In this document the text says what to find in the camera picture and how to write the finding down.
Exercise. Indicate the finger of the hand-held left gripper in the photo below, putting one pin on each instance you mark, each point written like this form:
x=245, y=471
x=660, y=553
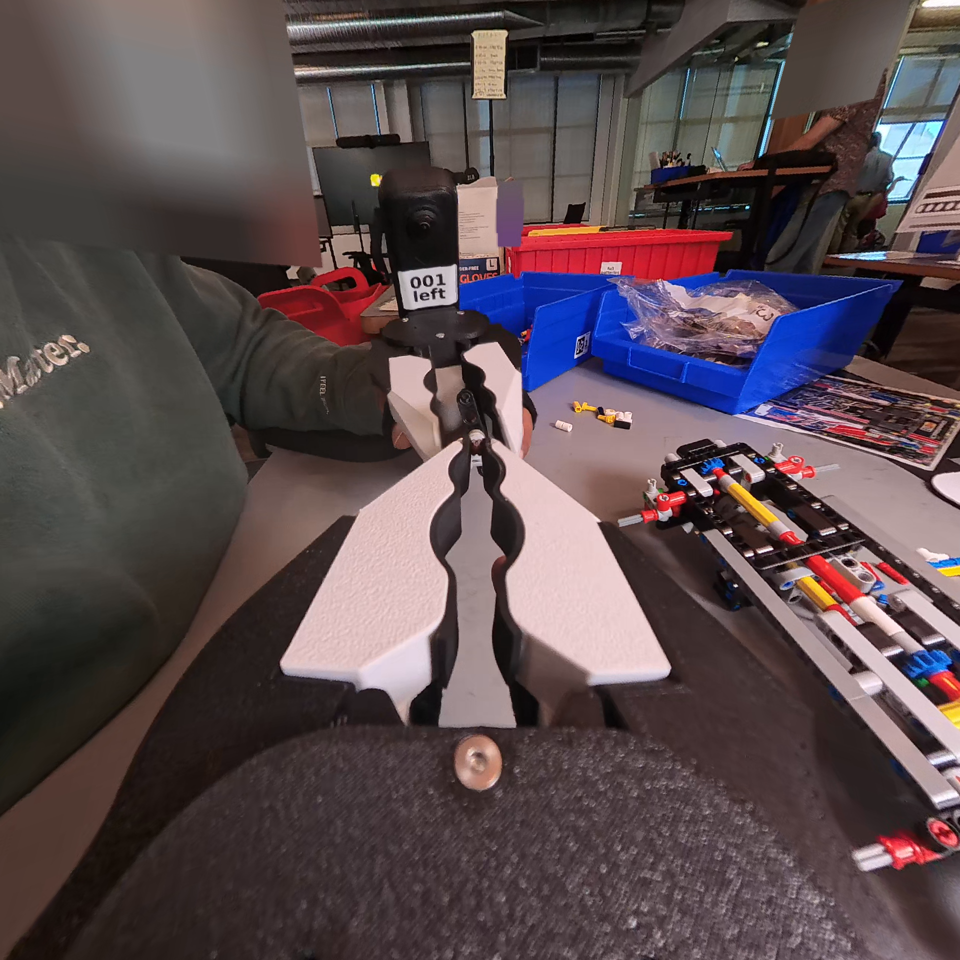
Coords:
x=496, y=397
x=411, y=397

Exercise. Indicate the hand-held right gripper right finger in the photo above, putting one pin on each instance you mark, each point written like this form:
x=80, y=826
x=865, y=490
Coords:
x=585, y=600

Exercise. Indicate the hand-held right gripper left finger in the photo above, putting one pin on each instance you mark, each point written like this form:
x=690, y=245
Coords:
x=360, y=600

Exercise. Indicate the small black lego beam piece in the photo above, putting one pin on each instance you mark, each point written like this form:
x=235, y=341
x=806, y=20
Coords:
x=466, y=409

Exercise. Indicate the person's left forearm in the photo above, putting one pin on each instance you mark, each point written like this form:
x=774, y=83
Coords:
x=285, y=367

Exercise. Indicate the yellow black lego pin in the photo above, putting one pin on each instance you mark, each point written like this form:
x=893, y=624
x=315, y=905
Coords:
x=585, y=408

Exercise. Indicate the small mixed lego cluster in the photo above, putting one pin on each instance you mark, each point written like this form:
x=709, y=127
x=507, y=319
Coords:
x=616, y=418

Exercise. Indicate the lego car chassis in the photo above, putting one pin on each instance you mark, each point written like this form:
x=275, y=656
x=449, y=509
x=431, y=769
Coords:
x=787, y=540

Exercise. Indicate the scattered small lego pieces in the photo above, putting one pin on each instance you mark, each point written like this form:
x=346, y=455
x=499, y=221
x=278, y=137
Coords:
x=941, y=562

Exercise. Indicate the person's left hand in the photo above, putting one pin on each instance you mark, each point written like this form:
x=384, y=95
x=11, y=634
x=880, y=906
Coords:
x=526, y=435

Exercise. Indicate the white glove box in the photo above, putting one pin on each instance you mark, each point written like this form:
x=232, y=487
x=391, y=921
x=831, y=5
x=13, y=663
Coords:
x=476, y=225

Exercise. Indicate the black monitor screen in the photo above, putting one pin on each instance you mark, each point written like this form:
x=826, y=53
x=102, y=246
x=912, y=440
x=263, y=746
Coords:
x=352, y=180

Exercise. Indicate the blue bin with tag sticker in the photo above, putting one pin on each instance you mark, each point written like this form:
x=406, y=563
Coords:
x=559, y=330

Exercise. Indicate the small blue bin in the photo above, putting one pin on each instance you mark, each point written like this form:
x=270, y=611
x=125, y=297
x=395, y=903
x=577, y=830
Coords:
x=487, y=300

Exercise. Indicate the red plastic crate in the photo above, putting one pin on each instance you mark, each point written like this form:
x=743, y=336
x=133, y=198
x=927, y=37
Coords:
x=315, y=307

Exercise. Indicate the paper sign on pole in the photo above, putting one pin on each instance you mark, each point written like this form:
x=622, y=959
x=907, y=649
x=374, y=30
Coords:
x=489, y=64

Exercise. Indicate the long red bin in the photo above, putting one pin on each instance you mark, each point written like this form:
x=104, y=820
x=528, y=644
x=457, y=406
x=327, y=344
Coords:
x=622, y=251

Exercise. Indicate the crumpled clear plastic bag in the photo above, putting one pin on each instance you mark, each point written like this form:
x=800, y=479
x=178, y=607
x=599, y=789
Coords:
x=697, y=322

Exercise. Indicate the blue pen holder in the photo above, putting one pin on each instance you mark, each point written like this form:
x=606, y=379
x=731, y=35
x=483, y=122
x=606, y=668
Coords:
x=675, y=174

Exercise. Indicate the person's green sweatshirt torso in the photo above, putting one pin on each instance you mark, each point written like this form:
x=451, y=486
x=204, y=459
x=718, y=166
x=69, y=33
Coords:
x=97, y=487

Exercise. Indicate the blue bin with plastic bag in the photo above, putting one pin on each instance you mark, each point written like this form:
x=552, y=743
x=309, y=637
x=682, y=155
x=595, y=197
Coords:
x=795, y=360

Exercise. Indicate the wooden standing desk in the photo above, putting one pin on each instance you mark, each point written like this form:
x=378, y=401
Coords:
x=720, y=180

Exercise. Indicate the printed sticker sheet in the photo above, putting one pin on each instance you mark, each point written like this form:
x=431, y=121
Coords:
x=862, y=416

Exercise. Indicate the white round disc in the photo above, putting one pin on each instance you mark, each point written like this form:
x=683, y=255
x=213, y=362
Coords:
x=946, y=486

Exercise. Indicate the wooden side table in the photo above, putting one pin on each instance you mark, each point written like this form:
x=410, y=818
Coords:
x=892, y=264

